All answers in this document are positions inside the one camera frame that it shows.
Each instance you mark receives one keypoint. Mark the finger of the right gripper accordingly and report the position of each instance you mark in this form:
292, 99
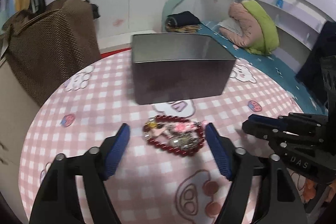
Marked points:
262, 132
267, 121

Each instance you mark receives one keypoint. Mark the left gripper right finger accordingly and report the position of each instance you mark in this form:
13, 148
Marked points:
277, 201

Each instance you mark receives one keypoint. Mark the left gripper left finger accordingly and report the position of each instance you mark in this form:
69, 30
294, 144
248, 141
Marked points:
57, 200

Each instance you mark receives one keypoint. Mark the pink and green pillow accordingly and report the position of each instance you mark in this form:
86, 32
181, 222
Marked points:
251, 28

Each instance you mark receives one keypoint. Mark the beige cabinet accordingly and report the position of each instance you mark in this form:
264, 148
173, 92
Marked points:
17, 112

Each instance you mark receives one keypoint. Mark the pink checkered bear tablecloth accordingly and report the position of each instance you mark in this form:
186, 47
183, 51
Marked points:
150, 185

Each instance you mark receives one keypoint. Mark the dark metal tin box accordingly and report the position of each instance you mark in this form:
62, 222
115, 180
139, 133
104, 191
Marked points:
174, 67

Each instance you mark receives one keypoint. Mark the folded dark clothes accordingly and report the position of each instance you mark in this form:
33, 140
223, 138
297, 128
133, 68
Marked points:
184, 22

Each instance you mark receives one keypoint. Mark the brown polka dot bag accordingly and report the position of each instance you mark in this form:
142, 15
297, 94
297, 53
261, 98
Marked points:
44, 50

